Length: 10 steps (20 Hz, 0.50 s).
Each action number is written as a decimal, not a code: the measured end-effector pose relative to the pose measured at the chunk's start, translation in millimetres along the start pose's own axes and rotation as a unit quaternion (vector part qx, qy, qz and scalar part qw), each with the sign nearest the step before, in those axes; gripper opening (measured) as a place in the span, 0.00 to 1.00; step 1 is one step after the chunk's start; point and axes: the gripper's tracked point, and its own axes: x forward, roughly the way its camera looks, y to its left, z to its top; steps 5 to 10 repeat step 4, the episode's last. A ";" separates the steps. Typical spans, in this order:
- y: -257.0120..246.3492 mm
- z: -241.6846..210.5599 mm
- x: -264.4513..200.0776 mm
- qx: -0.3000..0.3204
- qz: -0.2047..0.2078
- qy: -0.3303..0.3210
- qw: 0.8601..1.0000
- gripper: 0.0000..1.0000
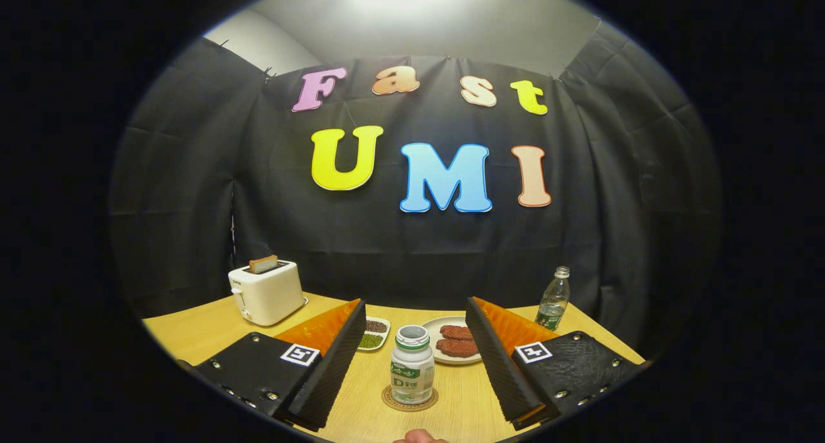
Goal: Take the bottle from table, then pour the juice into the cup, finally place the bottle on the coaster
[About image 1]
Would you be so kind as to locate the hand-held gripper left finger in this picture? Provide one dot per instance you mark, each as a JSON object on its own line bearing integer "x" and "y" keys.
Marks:
{"x": 329, "y": 365}

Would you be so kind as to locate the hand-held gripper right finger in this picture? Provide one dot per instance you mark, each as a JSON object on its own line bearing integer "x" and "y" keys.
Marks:
{"x": 501, "y": 365}

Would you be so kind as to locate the round wooden coaster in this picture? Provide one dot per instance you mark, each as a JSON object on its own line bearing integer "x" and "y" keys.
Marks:
{"x": 387, "y": 399}

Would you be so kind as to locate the white juice bottle green label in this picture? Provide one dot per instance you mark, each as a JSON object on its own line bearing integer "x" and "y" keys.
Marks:
{"x": 412, "y": 372}

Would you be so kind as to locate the clear plastic water bottle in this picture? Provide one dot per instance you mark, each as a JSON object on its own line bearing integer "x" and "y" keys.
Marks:
{"x": 553, "y": 307}

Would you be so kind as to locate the wooden table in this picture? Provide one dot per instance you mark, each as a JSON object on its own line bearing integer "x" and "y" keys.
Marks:
{"x": 361, "y": 398}

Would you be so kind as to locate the brown meat patty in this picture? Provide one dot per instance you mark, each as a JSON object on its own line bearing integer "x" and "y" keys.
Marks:
{"x": 456, "y": 332}
{"x": 457, "y": 347}

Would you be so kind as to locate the white divided dish with beans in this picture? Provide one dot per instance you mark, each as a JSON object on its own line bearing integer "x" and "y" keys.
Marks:
{"x": 374, "y": 333}

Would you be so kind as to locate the white round plate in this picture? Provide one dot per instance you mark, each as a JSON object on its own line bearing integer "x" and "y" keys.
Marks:
{"x": 432, "y": 327}

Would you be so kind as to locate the cream white toaster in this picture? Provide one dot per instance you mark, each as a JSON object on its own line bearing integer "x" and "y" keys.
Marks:
{"x": 271, "y": 295}

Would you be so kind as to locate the brown bread slice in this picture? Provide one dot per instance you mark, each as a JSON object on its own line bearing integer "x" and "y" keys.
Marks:
{"x": 263, "y": 264}

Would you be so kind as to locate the black backdrop cloth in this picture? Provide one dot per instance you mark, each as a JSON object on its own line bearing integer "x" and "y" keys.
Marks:
{"x": 387, "y": 249}

